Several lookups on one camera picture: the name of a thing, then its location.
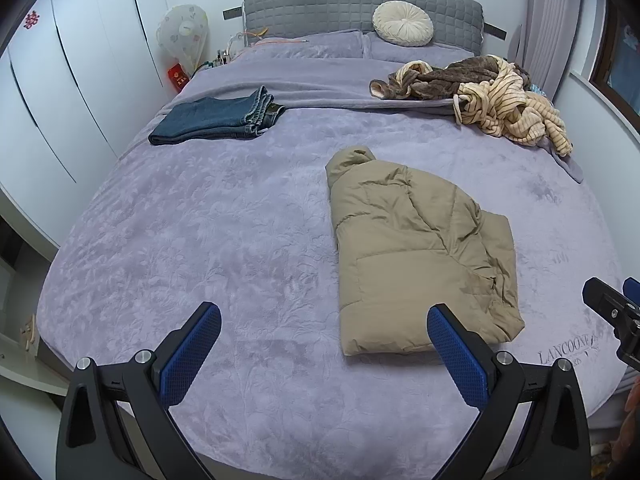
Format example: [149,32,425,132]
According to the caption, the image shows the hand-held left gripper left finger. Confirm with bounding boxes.
[55,301,223,480]

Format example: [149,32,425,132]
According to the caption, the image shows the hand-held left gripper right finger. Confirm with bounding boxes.
[426,303,594,480]

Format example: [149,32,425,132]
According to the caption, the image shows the beige puffer jacket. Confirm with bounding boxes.
[325,146,526,357]

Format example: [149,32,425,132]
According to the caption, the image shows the person's right hand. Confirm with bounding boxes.
[612,375,640,468]

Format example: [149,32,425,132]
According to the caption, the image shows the purple plush blanket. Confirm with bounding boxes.
[36,57,632,471]

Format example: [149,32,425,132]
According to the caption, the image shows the small wooden object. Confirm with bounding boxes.
[20,314,39,356]

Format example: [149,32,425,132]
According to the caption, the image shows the white side shelf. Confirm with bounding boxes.
[0,210,68,411]

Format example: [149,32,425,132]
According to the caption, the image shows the cream striped garment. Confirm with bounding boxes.
[452,57,575,157]

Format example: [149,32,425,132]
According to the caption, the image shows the folded blue jeans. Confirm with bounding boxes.
[148,85,287,147]

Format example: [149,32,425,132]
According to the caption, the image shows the grey curtain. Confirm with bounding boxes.
[510,0,586,101]

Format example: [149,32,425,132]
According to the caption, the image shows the red packet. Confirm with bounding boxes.
[167,63,191,92]

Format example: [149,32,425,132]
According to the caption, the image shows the brown fleece robe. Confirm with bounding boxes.
[369,55,531,103]

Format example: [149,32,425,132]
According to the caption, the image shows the white wardrobe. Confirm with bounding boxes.
[0,0,173,261]

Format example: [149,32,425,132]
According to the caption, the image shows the purple pillow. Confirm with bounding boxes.
[244,29,366,60]
[362,31,476,63]

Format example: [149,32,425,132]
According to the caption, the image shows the fan under plastic cover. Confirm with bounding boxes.
[155,4,210,73]

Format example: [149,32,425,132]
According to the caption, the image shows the round cream cushion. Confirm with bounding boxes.
[372,0,435,47]

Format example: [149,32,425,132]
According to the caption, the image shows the grey quilted headboard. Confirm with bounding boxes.
[242,0,485,56]

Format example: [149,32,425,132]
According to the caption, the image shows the dark window frame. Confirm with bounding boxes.
[587,0,640,131]

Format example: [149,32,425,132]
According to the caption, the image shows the orange cable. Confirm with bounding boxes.
[257,30,310,44]

